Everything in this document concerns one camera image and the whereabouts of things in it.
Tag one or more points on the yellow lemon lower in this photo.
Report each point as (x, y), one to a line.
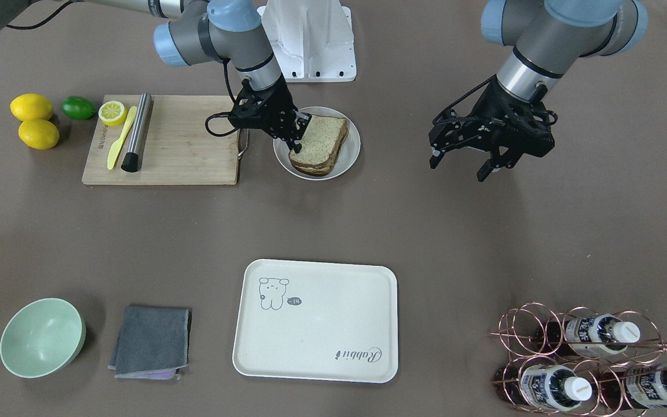
(39, 134)

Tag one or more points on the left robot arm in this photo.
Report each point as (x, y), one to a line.
(547, 37)

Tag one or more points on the yellow plastic knife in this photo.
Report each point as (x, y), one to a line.
(116, 146)

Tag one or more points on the mint green bowl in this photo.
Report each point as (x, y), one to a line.
(41, 338)

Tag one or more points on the tea bottle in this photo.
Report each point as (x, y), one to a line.
(542, 387)
(641, 388)
(592, 337)

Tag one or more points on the cream rabbit tray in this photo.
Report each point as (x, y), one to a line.
(319, 321)

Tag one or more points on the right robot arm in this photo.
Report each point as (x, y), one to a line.
(229, 32)

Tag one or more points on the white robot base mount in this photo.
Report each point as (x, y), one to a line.
(313, 41)

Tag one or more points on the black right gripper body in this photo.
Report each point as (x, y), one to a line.
(281, 108)

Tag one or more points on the grey folded cloth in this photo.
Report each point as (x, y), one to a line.
(152, 344)

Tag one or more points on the white round plate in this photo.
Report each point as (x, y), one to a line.
(348, 154)

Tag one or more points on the yellow lemon upper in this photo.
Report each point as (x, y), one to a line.
(31, 106)

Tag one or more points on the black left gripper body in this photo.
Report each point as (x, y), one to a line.
(487, 112)

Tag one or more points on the bread slice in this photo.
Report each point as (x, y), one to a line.
(327, 126)
(325, 168)

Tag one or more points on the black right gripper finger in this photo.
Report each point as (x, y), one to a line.
(301, 122)
(293, 141)

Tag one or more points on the tea bottle upper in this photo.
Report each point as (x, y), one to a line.
(592, 337)

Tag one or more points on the steel muddler black tip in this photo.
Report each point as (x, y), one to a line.
(136, 144)

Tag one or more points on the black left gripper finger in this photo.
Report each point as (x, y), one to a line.
(436, 157)
(495, 162)

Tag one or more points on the half lemon slice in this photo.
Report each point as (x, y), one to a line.
(112, 113)

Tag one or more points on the yellow lemon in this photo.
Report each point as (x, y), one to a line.
(39, 134)
(31, 106)

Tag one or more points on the copper wire bottle rack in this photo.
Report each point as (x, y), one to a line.
(581, 362)

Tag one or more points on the green lime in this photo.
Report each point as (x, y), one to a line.
(78, 108)

